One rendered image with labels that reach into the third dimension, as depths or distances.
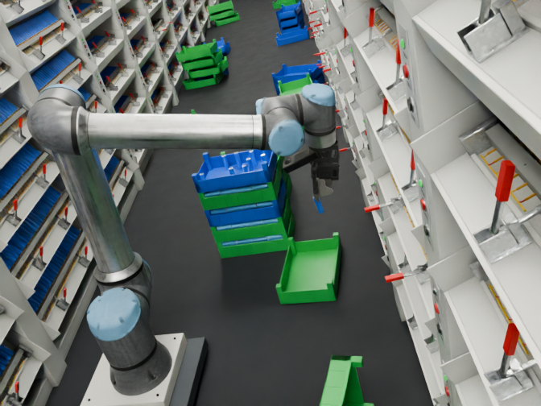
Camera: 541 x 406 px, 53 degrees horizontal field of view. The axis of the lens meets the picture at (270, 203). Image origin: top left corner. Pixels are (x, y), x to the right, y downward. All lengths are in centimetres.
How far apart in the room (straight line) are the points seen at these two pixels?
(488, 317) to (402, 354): 98
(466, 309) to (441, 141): 23
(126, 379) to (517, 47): 146
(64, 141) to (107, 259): 46
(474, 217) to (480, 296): 20
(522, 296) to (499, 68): 19
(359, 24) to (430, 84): 70
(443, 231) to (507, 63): 36
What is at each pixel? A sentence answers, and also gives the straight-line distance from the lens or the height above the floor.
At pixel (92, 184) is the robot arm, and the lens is 155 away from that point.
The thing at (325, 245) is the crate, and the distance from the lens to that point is 214.
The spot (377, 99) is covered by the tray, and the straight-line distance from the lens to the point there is 139.
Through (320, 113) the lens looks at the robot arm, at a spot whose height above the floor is 71.
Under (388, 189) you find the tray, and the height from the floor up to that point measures 53.
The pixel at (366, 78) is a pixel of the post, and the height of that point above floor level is 80.
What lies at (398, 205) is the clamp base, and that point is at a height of 55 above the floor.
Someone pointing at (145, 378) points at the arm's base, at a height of 14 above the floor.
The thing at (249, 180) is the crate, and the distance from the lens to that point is 206.
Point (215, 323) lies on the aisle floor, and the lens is 198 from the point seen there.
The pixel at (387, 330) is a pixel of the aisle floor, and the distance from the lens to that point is 178.
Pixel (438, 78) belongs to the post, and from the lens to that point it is 65.
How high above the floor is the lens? 125
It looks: 29 degrees down
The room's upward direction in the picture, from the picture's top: 16 degrees counter-clockwise
